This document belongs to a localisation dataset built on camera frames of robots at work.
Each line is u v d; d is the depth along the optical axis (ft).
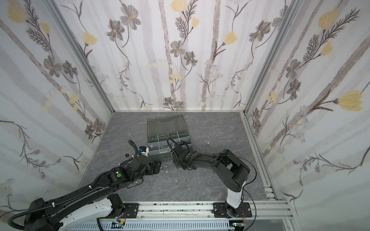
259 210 2.48
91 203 1.84
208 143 3.31
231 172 1.55
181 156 2.35
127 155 3.13
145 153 2.34
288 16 2.36
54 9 2.25
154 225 2.30
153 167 2.30
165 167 2.90
